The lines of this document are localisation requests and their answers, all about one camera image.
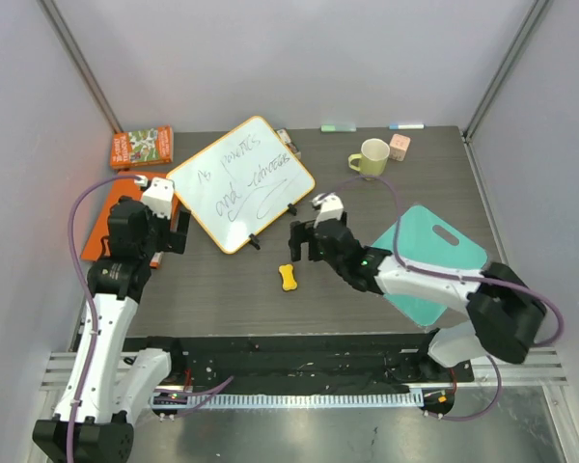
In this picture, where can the blue marker pen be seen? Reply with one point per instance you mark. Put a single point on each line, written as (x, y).
(408, 126)

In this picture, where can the yellow-green mug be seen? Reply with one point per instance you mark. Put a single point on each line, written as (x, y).
(371, 160)

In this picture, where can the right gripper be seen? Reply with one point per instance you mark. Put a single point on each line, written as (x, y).
(314, 239)

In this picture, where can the orange illustrated book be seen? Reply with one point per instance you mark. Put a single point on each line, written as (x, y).
(144, 147)

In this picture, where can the green eraser bar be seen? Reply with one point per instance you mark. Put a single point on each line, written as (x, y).
(337, 128)

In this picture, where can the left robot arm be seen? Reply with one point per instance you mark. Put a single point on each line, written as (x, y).
(95, 418)

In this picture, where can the white slotted cable duct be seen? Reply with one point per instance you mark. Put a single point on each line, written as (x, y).
(258, 402)

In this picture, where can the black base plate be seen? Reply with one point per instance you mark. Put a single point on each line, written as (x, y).
(350, 364)

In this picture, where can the small box behind whiteboard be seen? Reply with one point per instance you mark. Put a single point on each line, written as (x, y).
(285, 137)

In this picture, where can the orange folder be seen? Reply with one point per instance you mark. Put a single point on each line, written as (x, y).
(127, 187)

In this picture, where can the whiteboard with orange frame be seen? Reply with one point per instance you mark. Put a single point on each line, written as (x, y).
(241, 183)

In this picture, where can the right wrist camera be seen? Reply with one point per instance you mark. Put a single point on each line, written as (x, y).
(328, 206)

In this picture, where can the teal cutting board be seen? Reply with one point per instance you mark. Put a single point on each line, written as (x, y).
(427, 238)

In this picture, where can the pink cube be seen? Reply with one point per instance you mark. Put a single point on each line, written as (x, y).
(399, 145)

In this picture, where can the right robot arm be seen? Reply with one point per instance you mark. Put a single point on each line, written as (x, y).
(503, 319)

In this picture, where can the yellow bone-shaped eraser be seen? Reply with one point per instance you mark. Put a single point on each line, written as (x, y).
(286, 272)

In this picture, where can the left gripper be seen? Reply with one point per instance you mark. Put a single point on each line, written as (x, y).
(176, 240)

